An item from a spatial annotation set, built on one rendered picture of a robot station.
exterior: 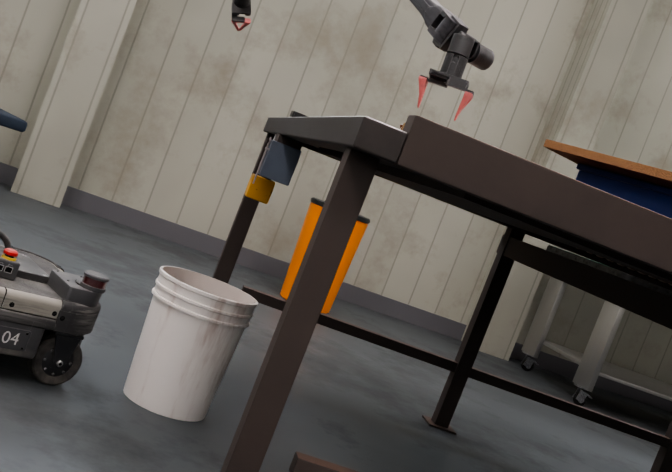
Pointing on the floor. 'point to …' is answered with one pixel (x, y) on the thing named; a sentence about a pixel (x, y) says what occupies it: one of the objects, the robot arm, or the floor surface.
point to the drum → (307, 246)
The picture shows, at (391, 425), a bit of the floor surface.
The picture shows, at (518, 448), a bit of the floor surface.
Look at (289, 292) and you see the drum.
